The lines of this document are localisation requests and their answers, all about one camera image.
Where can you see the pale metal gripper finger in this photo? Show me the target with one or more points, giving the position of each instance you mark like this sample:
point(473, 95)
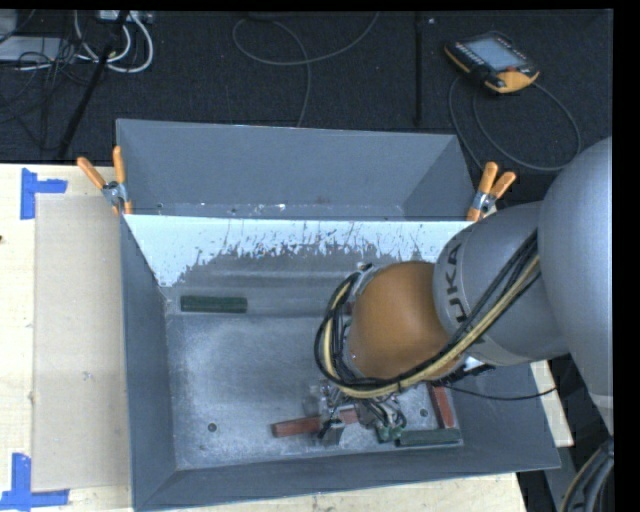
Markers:
point(332, 434)
point(312, 405)

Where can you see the red-brown flat block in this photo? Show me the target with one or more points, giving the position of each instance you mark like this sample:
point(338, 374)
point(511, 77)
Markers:
point(443, 406)
point(295, 428)

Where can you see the dark green flat block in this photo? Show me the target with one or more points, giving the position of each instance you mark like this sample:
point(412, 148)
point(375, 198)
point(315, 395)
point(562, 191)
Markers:
point(430, 437)
point(214, 304)

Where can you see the grey metal bin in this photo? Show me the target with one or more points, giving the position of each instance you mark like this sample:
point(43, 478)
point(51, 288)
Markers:
point(250, 370)

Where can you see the pale flat board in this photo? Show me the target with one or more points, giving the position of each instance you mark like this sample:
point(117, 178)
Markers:
point(80, 340)

